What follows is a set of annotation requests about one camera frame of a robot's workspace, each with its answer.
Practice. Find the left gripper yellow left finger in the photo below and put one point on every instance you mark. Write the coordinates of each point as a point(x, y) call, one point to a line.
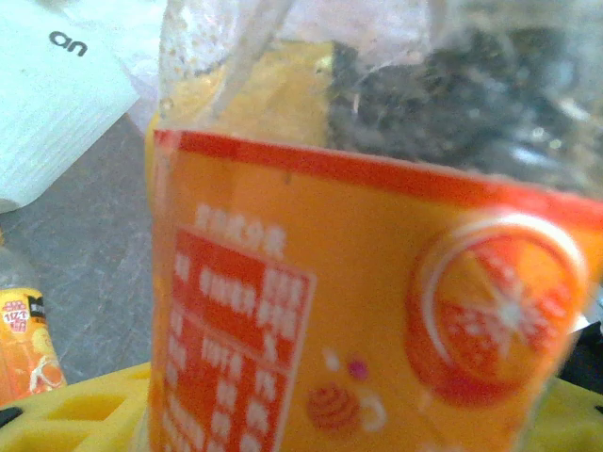
point(70, 414)

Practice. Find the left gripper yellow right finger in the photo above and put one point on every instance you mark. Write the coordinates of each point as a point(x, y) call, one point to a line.
point(572, 409)

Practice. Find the orange juice bottle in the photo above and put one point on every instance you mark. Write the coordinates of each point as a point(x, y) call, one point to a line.
point(28, 348)

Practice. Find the orange label red band bottle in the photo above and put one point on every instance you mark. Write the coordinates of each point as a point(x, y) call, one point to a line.
point(353, 282)

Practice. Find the white plastic bin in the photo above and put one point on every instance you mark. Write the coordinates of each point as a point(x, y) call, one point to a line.
point(56, 117)

